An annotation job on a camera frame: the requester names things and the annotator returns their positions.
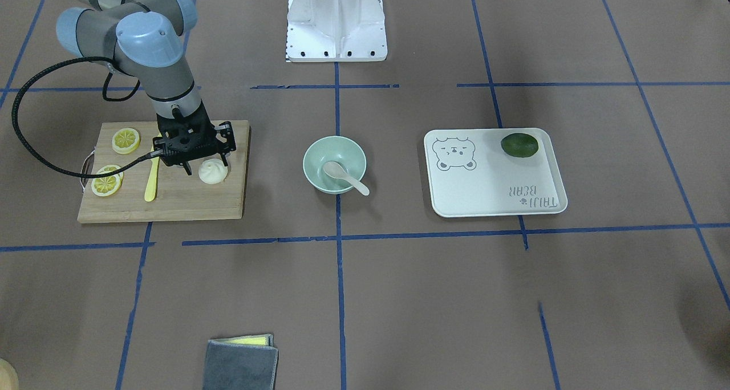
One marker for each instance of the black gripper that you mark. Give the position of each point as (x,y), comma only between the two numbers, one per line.
(226,135)

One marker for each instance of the white steamed bun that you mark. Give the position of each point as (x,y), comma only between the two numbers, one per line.
(213,171)

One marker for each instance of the white ceramic soup spoon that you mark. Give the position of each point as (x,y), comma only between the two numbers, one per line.
(337,171)

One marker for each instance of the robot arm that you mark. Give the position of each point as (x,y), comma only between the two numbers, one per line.
(143,39)

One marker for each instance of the light green bowl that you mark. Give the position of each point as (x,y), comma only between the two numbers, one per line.
(339,149)

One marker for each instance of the bamboo cutting board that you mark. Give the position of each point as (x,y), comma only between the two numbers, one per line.
(179,197)

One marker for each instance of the yellow plastic knife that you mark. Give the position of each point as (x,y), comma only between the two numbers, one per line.
(150,190)

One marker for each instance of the top lemon slice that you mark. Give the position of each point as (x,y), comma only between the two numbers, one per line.
(125,141)

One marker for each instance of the lower stacked lemon slice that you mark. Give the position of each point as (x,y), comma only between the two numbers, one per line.
(111,168)

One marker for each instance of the single lemon slice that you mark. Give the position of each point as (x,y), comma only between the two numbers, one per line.
(106,186)

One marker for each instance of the grey folded cloth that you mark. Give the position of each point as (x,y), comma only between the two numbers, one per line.
(242,362)

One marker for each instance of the white bear serving tray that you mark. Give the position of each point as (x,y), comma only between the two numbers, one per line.
(470,175)

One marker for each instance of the wooden mug tree stand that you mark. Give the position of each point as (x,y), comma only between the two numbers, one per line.
(9,377)

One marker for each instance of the dark green avocado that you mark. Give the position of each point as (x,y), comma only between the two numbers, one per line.
(520,145)

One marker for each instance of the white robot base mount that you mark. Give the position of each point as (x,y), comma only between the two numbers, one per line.
(336,31)

